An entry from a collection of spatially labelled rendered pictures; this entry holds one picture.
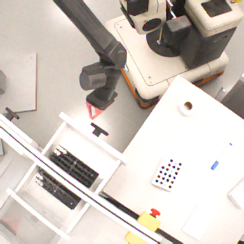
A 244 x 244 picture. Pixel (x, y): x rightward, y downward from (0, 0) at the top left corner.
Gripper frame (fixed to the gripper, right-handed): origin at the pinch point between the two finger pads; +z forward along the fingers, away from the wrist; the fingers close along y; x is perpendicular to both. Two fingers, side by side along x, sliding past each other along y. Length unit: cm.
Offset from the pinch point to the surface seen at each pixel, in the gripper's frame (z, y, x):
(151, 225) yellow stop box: 14.7, 13.9, 37.9
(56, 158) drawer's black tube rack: 18.3, 11.3, -3.6
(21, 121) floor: 87, -43, -64
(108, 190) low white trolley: 25.9, 3.5, 18.0
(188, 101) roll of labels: -5.2, -32.0, 23.4
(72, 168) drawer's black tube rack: 15.4, 12.8, 3.9
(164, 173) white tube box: 14.9, -10.7, 31.8
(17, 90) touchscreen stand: 75, -53, -80
